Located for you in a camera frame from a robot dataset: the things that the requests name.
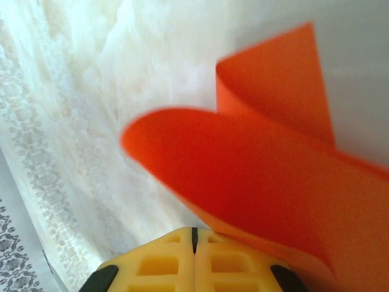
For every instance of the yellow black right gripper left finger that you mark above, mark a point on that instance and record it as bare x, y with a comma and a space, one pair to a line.
152, 264

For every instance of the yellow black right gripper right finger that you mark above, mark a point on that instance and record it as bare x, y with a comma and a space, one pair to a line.
231, 270

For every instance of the orange paper sheet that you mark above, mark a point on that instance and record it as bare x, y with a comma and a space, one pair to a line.
243, 167

